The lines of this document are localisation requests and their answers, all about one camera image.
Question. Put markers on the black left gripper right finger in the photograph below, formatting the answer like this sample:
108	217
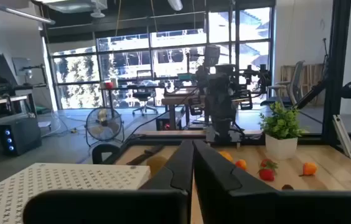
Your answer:
256	205

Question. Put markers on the green plant in white pot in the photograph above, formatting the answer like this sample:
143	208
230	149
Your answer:
281	147

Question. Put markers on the black aluminium table frame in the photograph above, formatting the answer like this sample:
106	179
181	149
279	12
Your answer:
335	77

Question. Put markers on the black office chair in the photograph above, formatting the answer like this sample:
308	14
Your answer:
144	95

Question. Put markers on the white perforated shelf riser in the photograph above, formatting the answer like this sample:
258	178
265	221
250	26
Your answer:
54	186

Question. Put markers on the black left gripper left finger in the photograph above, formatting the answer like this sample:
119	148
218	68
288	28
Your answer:
116	205

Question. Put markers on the black computer tower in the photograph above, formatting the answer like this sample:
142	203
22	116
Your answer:
23	137

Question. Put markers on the grey office chair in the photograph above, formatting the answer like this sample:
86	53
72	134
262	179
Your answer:
297	77

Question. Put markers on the white ceiling tube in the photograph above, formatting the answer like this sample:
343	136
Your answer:
23	14

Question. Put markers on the silver aluminium bracket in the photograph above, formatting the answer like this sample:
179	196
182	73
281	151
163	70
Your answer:
345	137

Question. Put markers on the red cup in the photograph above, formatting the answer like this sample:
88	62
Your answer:
109	85

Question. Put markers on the brown kiwi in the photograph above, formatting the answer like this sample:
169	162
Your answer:
157	164

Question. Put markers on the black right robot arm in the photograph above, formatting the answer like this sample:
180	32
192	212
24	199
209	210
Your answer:
221	130

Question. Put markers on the wooden pallet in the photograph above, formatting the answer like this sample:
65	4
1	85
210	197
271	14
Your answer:
314	74

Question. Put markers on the wooden workbench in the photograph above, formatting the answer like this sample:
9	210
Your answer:
175	100

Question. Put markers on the orange yellow mango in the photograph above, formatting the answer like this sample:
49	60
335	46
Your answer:
226	156

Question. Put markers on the black floor fan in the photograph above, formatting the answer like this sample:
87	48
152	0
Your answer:
104	126

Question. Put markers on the small orange apricot with leaf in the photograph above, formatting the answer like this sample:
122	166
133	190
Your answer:
241	165

